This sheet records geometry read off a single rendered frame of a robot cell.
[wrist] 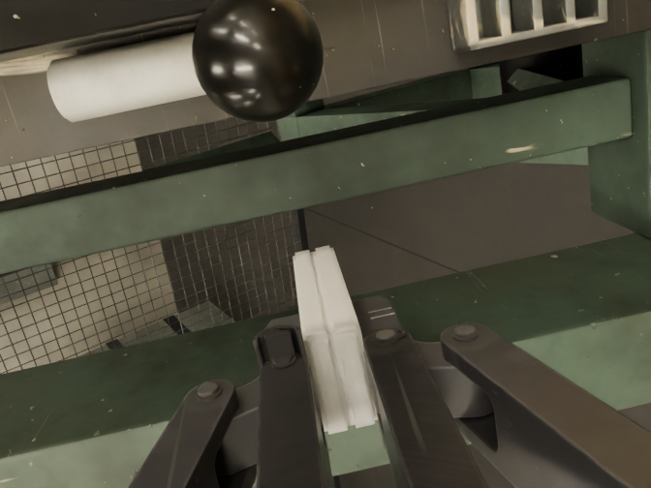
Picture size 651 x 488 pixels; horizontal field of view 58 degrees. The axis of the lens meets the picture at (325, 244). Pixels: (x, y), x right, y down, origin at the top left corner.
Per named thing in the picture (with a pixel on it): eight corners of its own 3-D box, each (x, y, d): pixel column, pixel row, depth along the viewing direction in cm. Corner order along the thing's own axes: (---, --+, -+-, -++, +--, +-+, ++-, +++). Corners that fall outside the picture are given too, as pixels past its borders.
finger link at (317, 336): (352, 431, 16) (325, 438, 16) (327, 320, 22) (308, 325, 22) (330, 332, 15) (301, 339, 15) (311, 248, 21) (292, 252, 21)
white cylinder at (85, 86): (78, 120, 31) (230, 88, 31) (59, 126, 28) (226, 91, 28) (59, 61, 30) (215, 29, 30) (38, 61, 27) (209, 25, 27)
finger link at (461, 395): (374, 385, 13) (501, 357, 13) (347, 300, 18) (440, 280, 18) (385, 441, 14) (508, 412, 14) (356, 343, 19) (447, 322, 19)
